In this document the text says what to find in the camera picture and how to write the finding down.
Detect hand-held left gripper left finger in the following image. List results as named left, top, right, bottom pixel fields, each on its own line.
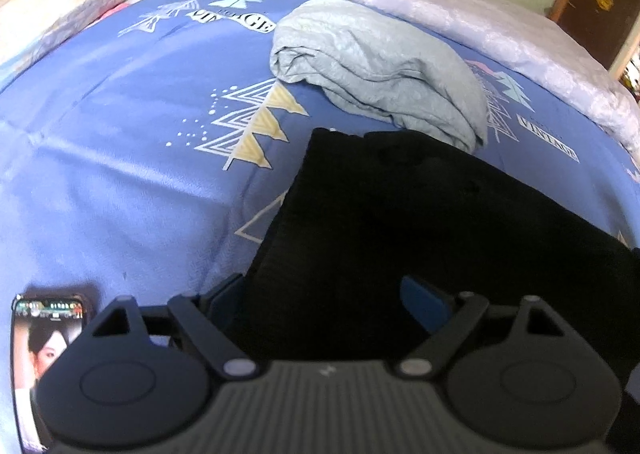
left=82, top=274, right=254, bottom=379

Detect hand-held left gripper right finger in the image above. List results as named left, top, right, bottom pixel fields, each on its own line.
left=398, top=275, right=569, bottom=379

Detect black pants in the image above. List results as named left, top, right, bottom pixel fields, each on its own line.
left=232, top=128, right=640, bottom=415

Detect blue printed bed sheet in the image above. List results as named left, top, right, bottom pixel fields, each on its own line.
left=0, top=0, right=640, bottom=454

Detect black smartphone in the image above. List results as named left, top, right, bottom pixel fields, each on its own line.
left=11, top=286, right=98, bottom=452

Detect folded grey blanket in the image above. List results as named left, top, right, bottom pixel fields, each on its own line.
left=270, top=0, right=488, bottom=152

